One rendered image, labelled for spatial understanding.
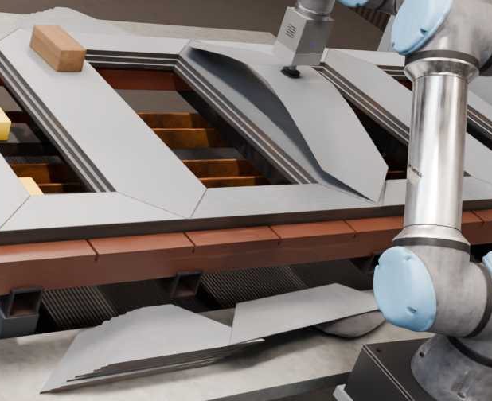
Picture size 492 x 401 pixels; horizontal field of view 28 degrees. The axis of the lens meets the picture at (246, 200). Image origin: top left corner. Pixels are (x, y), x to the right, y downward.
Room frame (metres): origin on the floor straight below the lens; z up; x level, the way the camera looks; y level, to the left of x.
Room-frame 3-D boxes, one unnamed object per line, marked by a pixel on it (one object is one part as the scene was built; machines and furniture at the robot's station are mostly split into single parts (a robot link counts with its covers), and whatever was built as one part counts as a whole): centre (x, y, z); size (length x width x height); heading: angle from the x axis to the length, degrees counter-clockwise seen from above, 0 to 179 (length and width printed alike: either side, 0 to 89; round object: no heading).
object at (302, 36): (2.03, 0.01, 1.04); 0.10 x 0.09 x 0.16; 48
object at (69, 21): (2.26, 0.56, 0.77); 0.45 x 0.20 x 0.04; 133
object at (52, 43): (1.89, 0.47, 0.87); 0.12 x 0.06 x 0.05; 48
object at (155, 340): (1.29, 0.08, 0.70); 0.39 x 0.12 x 0.04; 133
